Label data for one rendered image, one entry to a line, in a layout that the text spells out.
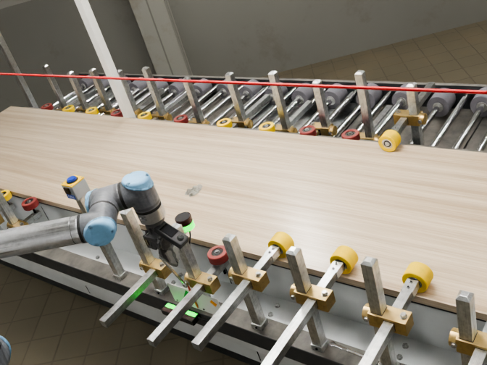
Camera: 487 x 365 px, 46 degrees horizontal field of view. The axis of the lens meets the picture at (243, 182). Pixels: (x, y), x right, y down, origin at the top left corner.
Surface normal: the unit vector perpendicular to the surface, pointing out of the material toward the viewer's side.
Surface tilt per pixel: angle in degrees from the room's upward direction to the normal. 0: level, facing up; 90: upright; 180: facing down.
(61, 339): 0
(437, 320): 90
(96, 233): 90
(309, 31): 90
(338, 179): 0
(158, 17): 90
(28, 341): 0
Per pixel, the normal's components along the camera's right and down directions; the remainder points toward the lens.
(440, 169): -0.26, -0.81
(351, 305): -0.56, 0.57
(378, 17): 0.00, 0.54
